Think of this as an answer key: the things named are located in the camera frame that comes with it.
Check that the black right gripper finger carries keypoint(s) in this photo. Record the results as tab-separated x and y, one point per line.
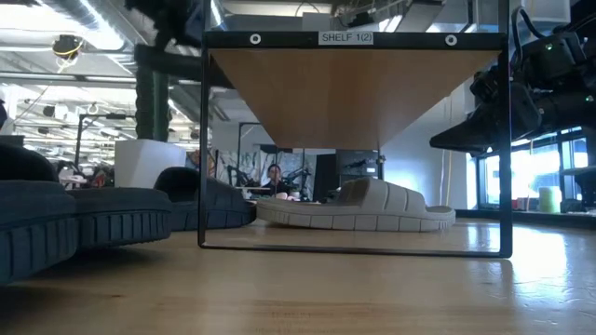
465	132

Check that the grey rubber slide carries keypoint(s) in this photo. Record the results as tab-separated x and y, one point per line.
363	209

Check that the black rubber slide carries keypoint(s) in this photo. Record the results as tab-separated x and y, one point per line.
121	214
219	205
32	232

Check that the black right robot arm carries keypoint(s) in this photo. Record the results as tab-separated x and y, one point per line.
563	56

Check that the yellow-green cylinder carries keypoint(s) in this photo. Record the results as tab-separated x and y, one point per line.
549	200

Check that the black cabinet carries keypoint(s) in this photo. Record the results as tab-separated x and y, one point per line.
356	167

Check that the white box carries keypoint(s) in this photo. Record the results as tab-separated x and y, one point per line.
144	163

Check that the person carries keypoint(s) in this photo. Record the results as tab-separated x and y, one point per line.
275	179

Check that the black aluminium table frame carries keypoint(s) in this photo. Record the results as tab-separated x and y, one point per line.
535	218

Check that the wooden shelf black frame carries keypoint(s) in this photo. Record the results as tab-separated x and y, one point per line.
354	93

